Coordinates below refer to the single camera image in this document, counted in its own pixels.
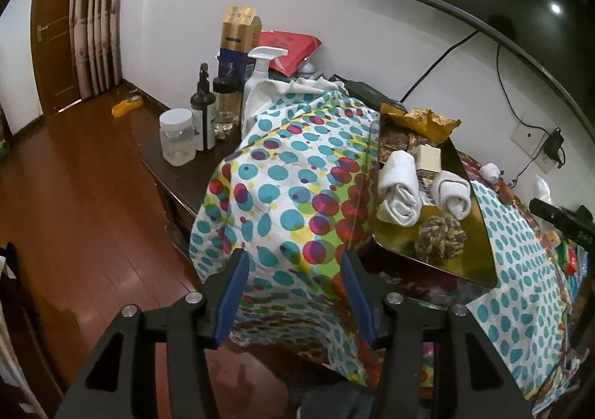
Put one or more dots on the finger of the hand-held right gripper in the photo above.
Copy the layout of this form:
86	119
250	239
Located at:
546	210

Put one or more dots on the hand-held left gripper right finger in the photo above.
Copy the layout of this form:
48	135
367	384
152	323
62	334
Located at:
360	303

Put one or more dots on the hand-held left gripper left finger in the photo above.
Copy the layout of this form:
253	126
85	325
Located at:
230	303

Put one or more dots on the gold metal tray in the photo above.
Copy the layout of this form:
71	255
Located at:
469	256

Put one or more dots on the small white towel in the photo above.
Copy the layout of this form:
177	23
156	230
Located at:
453	193

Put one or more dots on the large white towel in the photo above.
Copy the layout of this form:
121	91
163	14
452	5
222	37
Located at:
399	196

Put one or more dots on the yellow box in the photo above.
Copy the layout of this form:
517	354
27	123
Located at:
425	161

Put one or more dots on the golden wrapper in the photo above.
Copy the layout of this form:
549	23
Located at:
427	124

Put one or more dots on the small red green box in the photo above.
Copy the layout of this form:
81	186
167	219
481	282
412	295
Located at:
567	261

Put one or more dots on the black power adapter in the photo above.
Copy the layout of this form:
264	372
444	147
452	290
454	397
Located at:
555	147

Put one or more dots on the small white toy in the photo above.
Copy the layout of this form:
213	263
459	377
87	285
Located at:
490	171

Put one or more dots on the polka-dot cloth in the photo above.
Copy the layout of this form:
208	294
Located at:
288	196

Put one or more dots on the dark wooden cabinet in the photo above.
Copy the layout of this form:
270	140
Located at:
172	182

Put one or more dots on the brown patterned snack packet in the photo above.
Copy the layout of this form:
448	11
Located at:
395	140

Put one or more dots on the clear plastic jar white lid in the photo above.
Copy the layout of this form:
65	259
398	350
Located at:
176	140

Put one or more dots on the dark pump bottle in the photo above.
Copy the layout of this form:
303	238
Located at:
203	117

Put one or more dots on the clear bottle black lid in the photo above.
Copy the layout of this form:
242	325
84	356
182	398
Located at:
227	107

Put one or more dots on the black set-top box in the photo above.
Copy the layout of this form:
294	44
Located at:
367	91

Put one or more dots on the white cloth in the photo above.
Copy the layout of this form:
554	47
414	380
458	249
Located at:
279	89

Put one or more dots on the white spray bottle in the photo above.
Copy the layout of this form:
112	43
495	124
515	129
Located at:
255	84

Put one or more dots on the small yellow floor object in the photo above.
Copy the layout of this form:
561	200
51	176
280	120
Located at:
125	106

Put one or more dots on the small white round container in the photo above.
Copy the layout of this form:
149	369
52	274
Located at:
307	70

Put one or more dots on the blue and gold box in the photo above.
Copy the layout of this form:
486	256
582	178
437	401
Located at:
237	42

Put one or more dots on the red paper bag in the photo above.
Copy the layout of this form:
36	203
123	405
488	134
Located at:
293	49

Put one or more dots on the brown striped curtain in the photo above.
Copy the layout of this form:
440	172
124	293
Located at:
93	28

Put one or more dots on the brown wooden door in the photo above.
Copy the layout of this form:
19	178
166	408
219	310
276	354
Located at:
53	52

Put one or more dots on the white wall socket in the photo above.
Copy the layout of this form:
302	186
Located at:
527	138

